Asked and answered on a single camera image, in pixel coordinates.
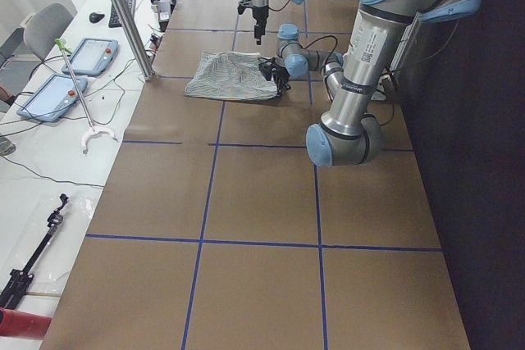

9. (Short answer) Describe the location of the teach pendant tablet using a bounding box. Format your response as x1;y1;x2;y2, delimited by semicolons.
16;73;78;122
68;38;119;77

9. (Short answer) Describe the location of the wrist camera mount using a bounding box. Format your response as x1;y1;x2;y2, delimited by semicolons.
258;57;277;81
237;0;253;15

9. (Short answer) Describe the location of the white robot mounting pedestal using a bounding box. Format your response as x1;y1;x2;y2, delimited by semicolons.
372;75;399;103

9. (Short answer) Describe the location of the white reacher grabber tool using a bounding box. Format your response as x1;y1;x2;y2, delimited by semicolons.
54;39;118;155

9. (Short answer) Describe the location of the red cylinder object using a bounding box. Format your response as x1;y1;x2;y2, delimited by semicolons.
0;308;53;340

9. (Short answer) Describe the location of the grey office chair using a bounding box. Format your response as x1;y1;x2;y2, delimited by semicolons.
1;3;73;71

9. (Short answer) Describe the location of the black tripod stick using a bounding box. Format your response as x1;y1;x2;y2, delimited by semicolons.
1;193;69;310

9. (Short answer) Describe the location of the far teach pendant tablet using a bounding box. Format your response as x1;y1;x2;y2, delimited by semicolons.
68;38;119;77

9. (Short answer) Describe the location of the near teach pendant tablet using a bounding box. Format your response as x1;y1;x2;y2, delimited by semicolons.
16;73;78;122

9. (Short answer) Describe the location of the black computer mouse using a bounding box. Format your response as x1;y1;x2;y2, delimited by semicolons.
89;12;105;24

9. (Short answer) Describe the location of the navy white striped polo shirt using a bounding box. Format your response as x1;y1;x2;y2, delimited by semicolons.
184;52;279;101

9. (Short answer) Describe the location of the black computer keyboard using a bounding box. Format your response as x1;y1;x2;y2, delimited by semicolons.
107;0;138;29

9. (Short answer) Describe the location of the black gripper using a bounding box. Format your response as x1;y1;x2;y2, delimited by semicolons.
272;65;290;95
253;7;267;45

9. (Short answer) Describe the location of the aluminium frame post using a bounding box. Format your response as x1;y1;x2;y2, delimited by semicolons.
111;0;154;81

